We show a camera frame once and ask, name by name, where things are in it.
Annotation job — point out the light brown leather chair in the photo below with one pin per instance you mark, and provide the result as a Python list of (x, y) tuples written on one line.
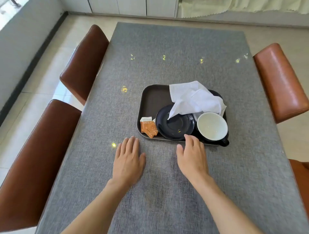
[(282, 84), (301, 178)]

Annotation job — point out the low window with white frame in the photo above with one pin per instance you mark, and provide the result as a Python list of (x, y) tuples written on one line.
[(7, 17)]

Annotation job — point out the person's left forearm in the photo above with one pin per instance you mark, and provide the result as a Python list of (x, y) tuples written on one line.
[(96, 212)]

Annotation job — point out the black cup white inside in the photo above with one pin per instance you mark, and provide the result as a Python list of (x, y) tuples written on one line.
[(212, 126)]

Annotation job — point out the person's left hand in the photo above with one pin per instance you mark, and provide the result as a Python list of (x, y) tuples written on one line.
[(128, 161)]

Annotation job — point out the grey metal window railing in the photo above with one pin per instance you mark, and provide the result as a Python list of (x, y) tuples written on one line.
[(15, 2)]

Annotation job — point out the black saucer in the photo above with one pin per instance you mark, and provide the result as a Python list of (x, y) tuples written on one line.
[(173, 127)]

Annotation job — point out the grey cloth-covered table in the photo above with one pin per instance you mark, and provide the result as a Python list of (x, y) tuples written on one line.
[(169, 48)]

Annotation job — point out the dark brown tray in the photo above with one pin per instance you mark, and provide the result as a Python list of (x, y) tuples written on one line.
[(152, 101)]

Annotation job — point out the dark brown leather chair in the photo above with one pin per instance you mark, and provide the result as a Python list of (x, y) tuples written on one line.
[(84, 65), (31, 168)]

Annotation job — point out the person's right hand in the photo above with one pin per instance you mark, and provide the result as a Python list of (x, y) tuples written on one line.
[(193, 159)]

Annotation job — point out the white cabinet counter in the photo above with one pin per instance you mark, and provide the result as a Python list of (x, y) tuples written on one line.
[(132, 7)]

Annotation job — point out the orange sugar packet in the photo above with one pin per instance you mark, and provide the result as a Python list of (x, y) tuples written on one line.
[(152, 131), (145, 124)]

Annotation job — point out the person's right forearm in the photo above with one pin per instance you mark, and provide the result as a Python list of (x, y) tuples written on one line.
[(224, 212)]

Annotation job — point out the white cloth napkin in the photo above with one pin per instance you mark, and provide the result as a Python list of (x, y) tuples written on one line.
[(193, 98)]

